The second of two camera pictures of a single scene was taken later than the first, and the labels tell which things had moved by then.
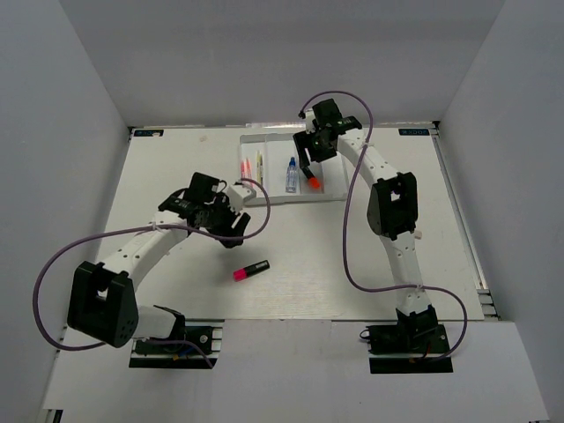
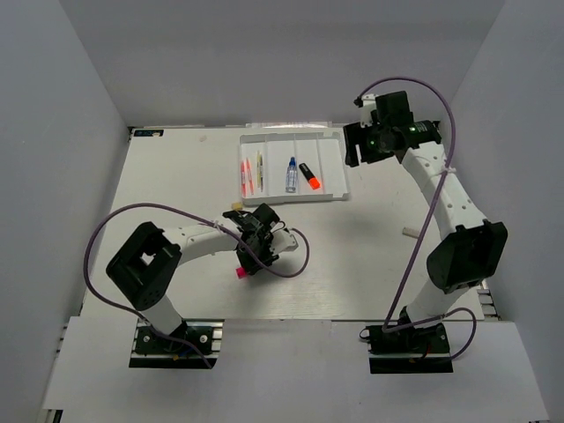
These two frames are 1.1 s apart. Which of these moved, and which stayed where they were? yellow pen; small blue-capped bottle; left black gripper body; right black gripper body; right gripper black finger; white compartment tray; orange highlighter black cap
Moved: right gripper black finger; right black gripper body; left black gripper body
Stayed: small blue-capped bottle; orange highlighter black cap; yellow pen; white compartment tray
